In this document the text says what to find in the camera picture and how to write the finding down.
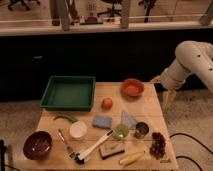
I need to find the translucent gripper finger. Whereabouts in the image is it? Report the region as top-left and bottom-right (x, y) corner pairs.
(150, 75), (161, 84)

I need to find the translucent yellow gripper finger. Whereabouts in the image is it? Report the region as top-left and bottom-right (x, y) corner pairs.
(162, 90), (177, 109)

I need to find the red apple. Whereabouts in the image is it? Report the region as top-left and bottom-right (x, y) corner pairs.
(101, 98), (113, 110)

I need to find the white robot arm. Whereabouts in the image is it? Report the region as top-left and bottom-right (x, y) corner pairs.
(151, 41), (213, 109)

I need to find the metal cup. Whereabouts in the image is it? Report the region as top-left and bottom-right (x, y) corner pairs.
(134, 122), (149, 139)

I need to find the green plastic cup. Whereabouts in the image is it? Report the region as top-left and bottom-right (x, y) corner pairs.
(114, 124), (129, 140)

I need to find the white paper cup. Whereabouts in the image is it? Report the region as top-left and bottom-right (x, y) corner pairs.
(69, 121), (87, 140)

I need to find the orange plastic bowl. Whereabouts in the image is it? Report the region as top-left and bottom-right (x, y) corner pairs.
(120, 78), (144, 97)

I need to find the grey folded cloth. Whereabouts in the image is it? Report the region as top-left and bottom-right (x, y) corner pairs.
(121, 111), (138, 129)

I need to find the dark grape bunch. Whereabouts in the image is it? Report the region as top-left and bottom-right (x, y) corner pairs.
(149, 132), (166, 159)

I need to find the blue sponge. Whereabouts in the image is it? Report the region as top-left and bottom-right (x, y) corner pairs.
(92, 115), (112, 129)

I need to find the yellow banana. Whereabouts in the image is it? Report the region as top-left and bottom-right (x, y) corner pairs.
(119, 152), (144, 166)

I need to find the brown scrub sponge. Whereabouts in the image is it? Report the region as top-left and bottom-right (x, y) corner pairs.
(99, 142), (125, 159)

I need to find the green chili pepper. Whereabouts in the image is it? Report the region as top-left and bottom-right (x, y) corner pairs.
(53, 115), (78, 123)

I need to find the green plastic tray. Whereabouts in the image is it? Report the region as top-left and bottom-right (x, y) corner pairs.
(40, 76), (96, 111)

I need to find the metal fork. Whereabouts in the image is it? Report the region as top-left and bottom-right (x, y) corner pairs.
(58, 129), (75, 158)

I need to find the dark purple bowl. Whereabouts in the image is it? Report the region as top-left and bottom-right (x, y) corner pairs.
(23, 131), (52, 160)

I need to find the black floor cable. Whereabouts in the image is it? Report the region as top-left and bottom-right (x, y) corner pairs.
(169, 132), (213, 171)

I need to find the white handled brush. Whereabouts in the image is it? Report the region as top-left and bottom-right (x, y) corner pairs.
(75, 130), (114, 164)

